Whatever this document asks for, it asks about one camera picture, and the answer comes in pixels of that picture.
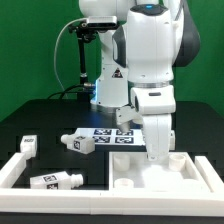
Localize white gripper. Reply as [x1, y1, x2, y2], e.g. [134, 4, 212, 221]
[141, 112, 175, 161]

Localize white square tabletop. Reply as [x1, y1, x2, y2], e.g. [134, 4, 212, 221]
[109, 152, 211, 193]

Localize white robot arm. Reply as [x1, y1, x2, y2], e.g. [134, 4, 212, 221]
[79, 0, 200, 160]

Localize white sheet with markers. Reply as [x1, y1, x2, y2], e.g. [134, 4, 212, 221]
[75, 128, 145, 146]

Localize white U-shaped fence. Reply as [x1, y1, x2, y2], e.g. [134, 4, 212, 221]
[0, 153, 224, 217]

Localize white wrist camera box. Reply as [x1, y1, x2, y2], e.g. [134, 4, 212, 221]
[116, 105, 142, 133]

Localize black cables on table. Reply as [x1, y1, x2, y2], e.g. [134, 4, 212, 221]
[47, 83, 98, 100]

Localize camera on black stand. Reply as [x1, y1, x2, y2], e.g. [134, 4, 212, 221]
[66, 16, 119, 101]

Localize grey camera cable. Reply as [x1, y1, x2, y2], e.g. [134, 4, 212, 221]
[53, 17, 88, 93]

